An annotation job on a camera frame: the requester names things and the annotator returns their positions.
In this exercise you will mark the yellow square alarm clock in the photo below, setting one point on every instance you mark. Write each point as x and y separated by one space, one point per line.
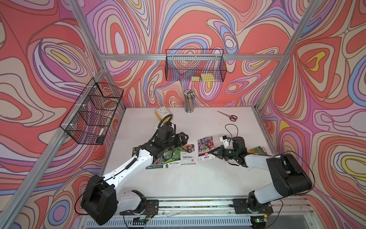
162 112

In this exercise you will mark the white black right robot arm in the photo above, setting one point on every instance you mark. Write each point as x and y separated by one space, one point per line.
288 177

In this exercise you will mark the aluminium frame post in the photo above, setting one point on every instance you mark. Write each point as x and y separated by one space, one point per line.
103 73

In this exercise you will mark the black wire basket back wall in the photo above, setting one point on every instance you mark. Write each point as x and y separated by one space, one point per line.
182 64

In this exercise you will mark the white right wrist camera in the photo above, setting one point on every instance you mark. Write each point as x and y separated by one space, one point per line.
225 141

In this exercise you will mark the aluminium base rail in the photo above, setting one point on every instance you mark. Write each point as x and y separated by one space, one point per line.
213 213

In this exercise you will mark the mixed colour flower seed packet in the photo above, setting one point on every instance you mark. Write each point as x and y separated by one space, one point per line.
187 155

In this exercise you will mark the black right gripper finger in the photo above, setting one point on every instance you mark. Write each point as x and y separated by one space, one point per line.
220 149
221 156

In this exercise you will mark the yellow sticky notes pad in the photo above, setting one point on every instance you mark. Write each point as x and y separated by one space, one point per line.
207 77

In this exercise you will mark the small yellow sticky notes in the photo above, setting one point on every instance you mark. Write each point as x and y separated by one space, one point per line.
195 79

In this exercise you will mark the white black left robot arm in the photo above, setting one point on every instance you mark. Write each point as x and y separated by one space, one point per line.
103 198

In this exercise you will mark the black wire basket wall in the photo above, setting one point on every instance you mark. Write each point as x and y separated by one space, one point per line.
182 64
94 108

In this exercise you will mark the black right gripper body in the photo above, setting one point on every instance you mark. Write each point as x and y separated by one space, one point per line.
232 152

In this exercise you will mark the striped pencil cup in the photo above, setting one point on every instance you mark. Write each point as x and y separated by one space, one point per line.
189 100

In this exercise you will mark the red handled scissors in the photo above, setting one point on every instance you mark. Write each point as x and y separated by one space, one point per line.
232 118

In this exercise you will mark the yellow sunflower seed packet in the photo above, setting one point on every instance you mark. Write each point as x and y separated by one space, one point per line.
258 150

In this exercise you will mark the pink flower field seed packet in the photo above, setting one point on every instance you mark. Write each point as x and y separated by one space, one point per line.
158 164

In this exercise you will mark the black wire basket left wall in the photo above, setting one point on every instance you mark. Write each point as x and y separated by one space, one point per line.
94 108

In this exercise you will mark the green gourd seed packet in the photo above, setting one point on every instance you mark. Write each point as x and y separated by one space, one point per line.
172 158

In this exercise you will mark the purple pink flower seed packet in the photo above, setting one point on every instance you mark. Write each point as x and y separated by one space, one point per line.
205 146

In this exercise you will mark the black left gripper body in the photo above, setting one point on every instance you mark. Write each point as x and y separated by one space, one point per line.
174 141

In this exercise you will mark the green leaf seed packet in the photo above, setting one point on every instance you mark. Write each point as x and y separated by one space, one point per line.
135 151

